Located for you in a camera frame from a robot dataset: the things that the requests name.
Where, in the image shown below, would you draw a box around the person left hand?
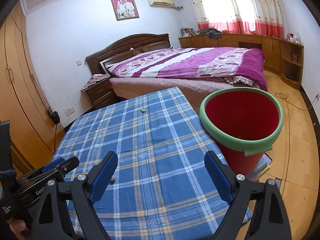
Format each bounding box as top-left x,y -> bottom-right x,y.
10,219 -> 30,240

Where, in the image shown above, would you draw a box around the wooden wardrobe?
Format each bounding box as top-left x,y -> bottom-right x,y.
1,3 -> 65,175

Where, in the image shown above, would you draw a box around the black plug on wardrobe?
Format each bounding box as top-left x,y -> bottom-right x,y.
47,107 -> 61,125

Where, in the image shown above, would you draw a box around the dark wooden nightstand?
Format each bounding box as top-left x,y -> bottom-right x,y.
82,79 -> 120,109

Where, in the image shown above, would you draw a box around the folded cloth on nightstand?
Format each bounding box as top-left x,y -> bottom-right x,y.
80,74 -> 110,91

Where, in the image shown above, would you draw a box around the red bucket green rim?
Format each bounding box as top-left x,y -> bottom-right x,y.
200,87 -> 284,175

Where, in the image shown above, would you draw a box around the blue plaid table cloth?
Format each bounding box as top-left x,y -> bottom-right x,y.
54,87 -> 228,239

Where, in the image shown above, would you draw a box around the wooden bed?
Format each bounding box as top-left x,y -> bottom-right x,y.
86,34 -> 267,112

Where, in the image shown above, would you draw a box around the purple floral quilt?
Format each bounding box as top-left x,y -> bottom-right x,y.
101,47 -> 267,90

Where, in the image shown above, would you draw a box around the long wooden cabinet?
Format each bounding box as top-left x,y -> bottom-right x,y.
179,34 -> 304,90

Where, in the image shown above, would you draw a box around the framed wedding photo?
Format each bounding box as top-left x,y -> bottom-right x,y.
111,0 -> 139,21

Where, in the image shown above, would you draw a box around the dark clothes on cabinet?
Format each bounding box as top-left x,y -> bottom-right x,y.
200,28 -> 222,39

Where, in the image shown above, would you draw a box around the red white curtains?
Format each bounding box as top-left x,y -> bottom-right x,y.
191,0 -> 284,38

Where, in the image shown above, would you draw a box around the wall air conditioner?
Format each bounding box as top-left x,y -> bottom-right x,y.
148,0 -> 175,8

